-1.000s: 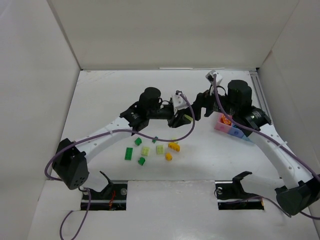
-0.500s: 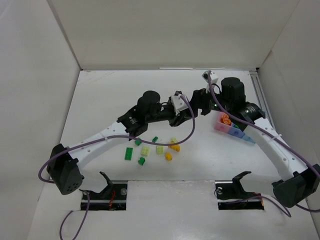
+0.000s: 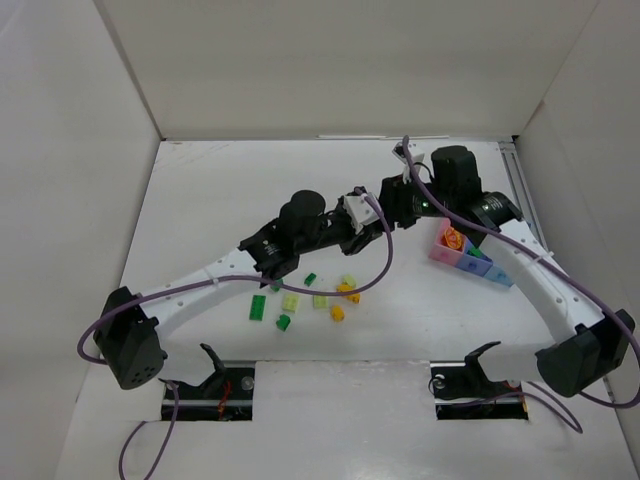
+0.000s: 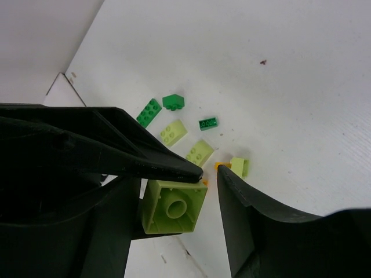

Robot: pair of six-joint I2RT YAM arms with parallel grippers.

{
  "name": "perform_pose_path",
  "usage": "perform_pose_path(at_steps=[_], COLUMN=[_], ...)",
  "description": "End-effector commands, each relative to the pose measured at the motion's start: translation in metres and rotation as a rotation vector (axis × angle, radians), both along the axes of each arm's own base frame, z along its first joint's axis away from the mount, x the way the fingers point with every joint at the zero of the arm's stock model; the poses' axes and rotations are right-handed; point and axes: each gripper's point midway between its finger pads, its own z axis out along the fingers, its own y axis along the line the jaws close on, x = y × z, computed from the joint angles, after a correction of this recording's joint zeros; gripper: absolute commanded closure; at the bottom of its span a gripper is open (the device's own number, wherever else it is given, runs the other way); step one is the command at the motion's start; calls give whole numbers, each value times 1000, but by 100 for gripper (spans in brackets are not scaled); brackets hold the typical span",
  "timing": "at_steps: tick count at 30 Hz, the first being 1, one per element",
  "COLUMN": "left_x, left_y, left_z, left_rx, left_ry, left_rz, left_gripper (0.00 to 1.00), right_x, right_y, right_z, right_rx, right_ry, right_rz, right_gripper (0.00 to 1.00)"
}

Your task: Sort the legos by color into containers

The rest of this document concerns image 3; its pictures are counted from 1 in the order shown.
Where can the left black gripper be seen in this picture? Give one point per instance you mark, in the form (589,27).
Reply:
(356,239)

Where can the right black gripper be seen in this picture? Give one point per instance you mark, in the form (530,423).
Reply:
(393,201)

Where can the green square lego brick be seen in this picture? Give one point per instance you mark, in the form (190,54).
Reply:
(474,251)

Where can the green lego plate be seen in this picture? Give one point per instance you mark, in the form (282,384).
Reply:
(257,307)

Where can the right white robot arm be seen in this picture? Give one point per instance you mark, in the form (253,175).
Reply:
(587,339)

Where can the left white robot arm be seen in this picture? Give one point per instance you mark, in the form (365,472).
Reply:
(132,327)

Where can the light green lego right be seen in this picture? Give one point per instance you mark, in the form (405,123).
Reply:
(349,280)

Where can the light green lego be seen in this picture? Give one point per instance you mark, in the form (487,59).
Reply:
(290,302)
(320,302)
(349,280)

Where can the small dark green lego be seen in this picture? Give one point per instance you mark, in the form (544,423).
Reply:
(310,279)

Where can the pink container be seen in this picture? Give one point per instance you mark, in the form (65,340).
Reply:
(440,253)

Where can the orange long lego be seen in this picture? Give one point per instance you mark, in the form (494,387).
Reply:
(348,293)

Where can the light green lego middle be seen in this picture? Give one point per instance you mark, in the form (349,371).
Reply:
(320,302)

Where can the orange small lego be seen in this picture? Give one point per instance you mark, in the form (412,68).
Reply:
(337,314)

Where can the light green lego left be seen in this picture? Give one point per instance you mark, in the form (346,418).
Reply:
(290,302)

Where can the purple container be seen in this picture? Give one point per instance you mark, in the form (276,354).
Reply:
(473,265)

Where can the blue container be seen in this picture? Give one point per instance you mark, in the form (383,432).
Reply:
(497,275)

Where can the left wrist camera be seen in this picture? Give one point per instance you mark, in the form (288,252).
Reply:
(363,210)

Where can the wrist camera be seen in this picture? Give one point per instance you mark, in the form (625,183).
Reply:
(417,157)
(363,210)

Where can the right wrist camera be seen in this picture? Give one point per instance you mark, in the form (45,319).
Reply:
(417,157)

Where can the aluminium rail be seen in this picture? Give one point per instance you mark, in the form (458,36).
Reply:
(522,196)

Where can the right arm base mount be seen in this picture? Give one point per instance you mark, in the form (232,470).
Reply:
(462,391)

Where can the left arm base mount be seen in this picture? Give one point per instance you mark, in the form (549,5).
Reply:
(222,391)

